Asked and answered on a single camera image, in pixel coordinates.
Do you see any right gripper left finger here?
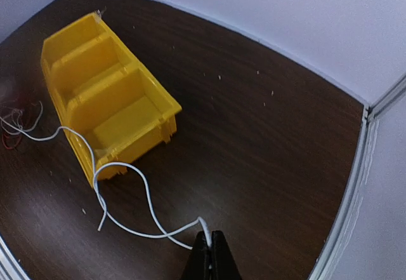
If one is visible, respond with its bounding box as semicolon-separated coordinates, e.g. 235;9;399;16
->
180;231;210;280

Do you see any yellow bin near end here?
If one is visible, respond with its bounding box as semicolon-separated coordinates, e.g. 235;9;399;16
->
60;67;183;189

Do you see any yellow bin end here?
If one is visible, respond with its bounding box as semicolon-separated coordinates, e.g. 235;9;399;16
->
41;12;105;68
60;67;183;189

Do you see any right aluminium frame post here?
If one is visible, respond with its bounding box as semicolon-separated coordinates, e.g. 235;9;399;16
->
308;76;405;279

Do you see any thick white wire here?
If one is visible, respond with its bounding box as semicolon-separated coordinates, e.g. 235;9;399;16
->
0;100;44;135

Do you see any yellow bin far end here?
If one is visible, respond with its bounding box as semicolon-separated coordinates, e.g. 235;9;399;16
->
41;12;105;68

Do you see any thin white wire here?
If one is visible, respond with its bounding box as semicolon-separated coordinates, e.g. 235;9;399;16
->
0;114;213;251

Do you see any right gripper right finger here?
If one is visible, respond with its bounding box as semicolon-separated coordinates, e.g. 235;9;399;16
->
211;230;242;280

